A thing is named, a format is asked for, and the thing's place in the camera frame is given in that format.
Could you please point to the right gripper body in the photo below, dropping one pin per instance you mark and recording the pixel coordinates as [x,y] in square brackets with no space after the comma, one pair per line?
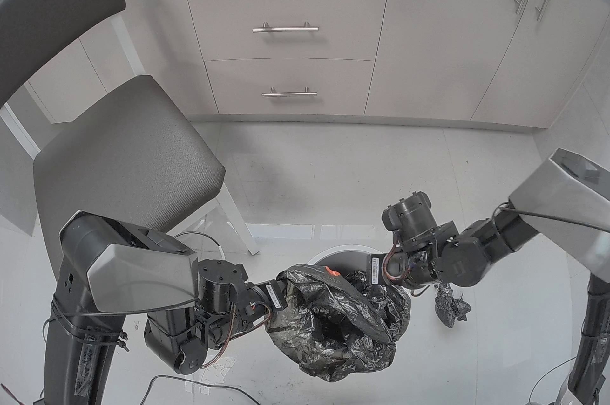
[376,269]

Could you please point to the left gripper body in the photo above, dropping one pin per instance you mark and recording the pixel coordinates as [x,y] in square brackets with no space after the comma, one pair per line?
[274,298]

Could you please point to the black plastic bag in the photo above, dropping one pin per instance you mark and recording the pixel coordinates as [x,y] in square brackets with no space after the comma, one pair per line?
[333,346]

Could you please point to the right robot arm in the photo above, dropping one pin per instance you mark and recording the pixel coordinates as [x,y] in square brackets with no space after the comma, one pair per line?
[553,203]

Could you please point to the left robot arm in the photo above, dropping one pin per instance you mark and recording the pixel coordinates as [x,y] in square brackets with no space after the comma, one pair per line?
[138,269]

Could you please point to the white trash bin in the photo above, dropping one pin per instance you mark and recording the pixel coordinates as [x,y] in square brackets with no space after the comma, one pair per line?
[343,256]

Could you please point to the crumpled black plastic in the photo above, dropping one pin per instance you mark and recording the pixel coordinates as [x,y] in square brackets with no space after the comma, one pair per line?
[448,305]

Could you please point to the grey padded chair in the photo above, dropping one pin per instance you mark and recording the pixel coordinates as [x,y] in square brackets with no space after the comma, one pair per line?
[128,145]

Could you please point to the beige cabinet with drawers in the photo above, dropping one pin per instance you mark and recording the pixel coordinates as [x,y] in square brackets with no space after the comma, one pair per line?
[429,12]

